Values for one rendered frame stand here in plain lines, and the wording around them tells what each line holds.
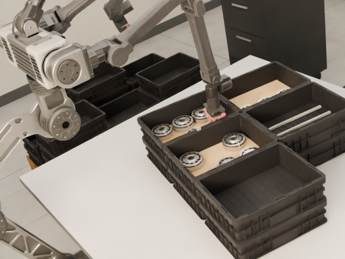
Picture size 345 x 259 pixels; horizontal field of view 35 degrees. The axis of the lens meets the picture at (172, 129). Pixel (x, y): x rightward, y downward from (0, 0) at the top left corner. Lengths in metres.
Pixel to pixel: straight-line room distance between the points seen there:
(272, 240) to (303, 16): 2.36
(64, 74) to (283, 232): 0.98
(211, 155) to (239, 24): 1.84
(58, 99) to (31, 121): 0.16
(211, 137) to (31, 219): 1.70
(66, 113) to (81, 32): 3.25
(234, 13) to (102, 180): 1.90
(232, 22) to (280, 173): 2.07
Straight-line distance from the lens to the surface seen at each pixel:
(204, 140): 2.43
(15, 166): 4.36
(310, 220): 2.14
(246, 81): 2.81
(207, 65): 2.34
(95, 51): 1.99
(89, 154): 2.87
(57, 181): 2.75
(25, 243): 2.65
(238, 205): 2.13
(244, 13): 3.99
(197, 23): 2.23
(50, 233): 3.60
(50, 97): 2.27
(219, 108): 2.47
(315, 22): 4.26
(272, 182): 2.21
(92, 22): 5.51
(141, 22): 2.07
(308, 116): 2.59
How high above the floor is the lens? 2.22
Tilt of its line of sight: 32 degrees down
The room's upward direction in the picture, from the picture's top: 13 degrees counter-clockwise
